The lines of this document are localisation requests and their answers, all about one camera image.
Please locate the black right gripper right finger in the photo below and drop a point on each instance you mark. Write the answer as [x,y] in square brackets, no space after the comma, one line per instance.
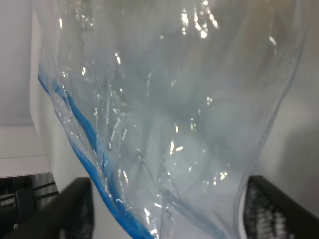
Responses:
[270,214]

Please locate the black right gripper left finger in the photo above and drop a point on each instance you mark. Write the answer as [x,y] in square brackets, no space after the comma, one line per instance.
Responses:
[57,215]

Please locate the clear plastic zip bag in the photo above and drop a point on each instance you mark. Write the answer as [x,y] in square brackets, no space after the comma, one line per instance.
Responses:
[167,103]

